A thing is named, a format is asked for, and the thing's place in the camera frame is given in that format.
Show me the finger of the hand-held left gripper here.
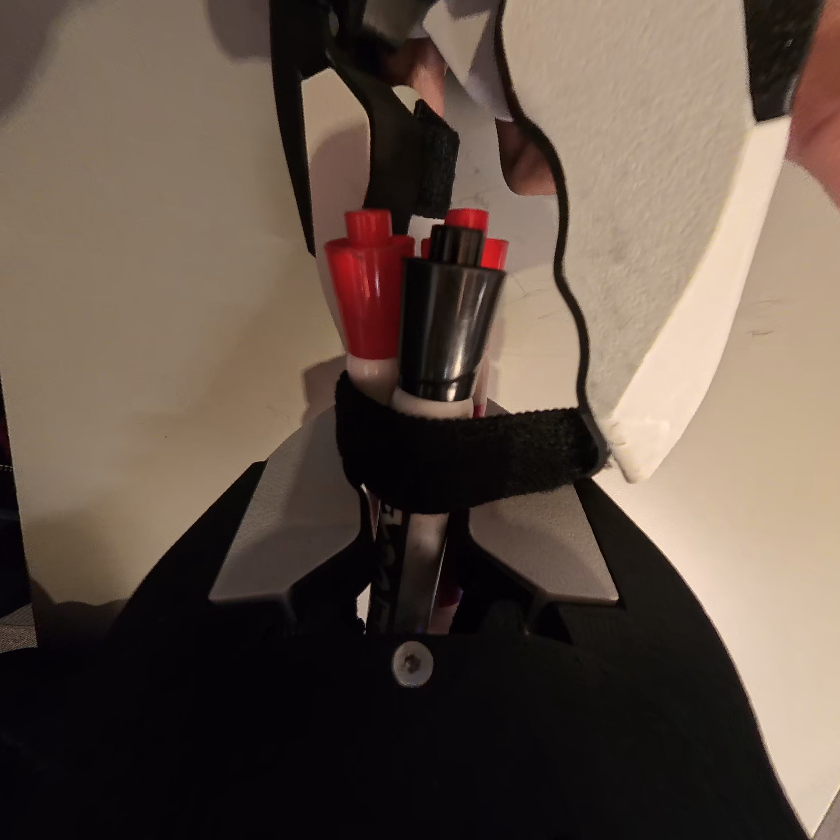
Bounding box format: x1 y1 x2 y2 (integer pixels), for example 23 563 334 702
268 0 397 259
495 0 796 485

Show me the person's left hand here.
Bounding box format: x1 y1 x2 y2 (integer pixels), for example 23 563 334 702
381 33 840 204

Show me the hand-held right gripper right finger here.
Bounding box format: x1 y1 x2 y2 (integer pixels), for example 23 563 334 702
466 401 620 607

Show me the wide black velcro strap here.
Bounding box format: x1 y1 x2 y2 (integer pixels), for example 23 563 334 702
331 95 613 513

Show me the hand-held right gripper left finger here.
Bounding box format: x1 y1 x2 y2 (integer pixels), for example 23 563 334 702
210 418 370 607

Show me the black dry erase marker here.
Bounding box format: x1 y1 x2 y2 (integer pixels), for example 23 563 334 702
371 225 510 631

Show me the red dry erase marker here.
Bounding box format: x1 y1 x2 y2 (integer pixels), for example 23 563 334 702
420 208 511 421
325 208 417 403

